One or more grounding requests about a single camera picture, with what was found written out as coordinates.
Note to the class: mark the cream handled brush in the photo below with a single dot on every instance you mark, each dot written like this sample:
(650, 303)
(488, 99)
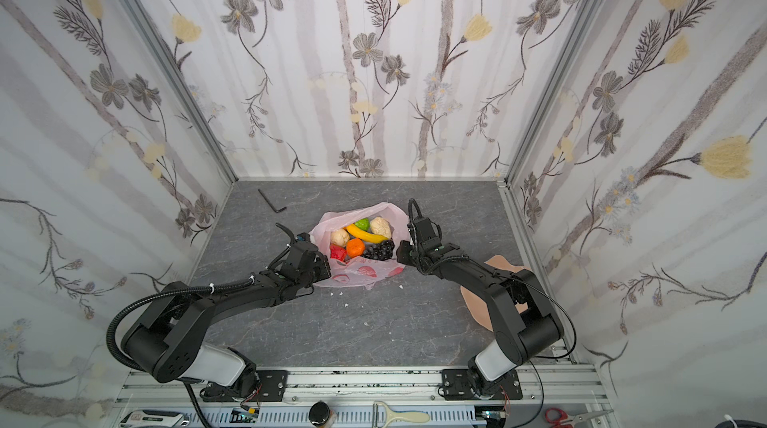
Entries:
(404, 415)

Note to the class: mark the dark fake grape bunch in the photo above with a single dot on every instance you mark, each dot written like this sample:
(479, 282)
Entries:
(382, 251)

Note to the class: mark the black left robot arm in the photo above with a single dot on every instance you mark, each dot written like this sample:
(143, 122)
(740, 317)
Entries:
(164, 334)

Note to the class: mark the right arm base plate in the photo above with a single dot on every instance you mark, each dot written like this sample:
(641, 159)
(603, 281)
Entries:
(464, 384)

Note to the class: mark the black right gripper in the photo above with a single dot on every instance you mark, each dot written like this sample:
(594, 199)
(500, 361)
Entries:
(408, 252)

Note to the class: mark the red handled scissors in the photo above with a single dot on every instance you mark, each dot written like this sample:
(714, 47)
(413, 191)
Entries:
(556, 417)

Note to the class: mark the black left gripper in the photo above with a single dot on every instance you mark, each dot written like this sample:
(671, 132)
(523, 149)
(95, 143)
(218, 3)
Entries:
(318, 263)

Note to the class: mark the aluminium mounting rail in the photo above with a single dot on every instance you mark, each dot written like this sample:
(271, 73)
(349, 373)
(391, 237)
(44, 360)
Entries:
(553, 384)

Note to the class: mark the orange fake orange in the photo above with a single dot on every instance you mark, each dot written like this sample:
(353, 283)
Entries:
(355, 248)

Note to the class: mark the white slotted cable duct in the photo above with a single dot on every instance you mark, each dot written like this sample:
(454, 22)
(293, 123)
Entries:
(346, 416)

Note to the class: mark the black round knob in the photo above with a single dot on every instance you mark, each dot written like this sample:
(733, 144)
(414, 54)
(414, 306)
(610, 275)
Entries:
(321, 415)

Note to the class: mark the white utility knife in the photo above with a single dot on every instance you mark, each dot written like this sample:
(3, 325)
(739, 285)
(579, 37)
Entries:
(154, 418)

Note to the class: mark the beige fake fruit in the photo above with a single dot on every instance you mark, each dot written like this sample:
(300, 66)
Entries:
(340, 237)

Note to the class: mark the red fake apple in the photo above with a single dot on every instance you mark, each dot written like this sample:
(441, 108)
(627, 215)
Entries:
(339, 253)

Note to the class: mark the beige fake bread roll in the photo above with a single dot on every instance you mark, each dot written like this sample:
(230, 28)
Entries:
(381, 227)

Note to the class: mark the pink plastic bag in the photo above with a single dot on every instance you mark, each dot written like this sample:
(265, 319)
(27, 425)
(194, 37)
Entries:
(359, 271)

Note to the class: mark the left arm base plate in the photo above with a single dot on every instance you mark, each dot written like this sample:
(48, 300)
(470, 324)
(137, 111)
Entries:
(251, 387)

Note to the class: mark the peach leaf-shaped plate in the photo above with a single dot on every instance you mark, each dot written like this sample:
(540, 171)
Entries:
(478, 307)

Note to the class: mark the green fake fruit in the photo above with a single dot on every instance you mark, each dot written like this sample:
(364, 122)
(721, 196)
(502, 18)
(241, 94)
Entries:
(363, 224)

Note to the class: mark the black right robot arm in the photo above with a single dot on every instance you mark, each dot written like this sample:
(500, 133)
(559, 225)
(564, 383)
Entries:
(524, 319)

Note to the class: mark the yellow fake banana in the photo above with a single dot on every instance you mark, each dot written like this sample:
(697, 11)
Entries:
(368, 237)

